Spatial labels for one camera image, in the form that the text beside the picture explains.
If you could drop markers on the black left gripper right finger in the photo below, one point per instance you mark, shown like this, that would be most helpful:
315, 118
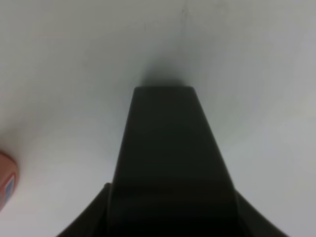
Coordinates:
253, 223

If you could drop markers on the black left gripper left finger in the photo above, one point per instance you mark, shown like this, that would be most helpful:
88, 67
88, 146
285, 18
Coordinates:
92, 222

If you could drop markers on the dark green pump bottle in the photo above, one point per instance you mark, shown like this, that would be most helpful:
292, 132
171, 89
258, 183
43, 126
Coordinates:
170, 179

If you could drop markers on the pink bottle white cap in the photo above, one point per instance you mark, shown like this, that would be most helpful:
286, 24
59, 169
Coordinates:
8, 178

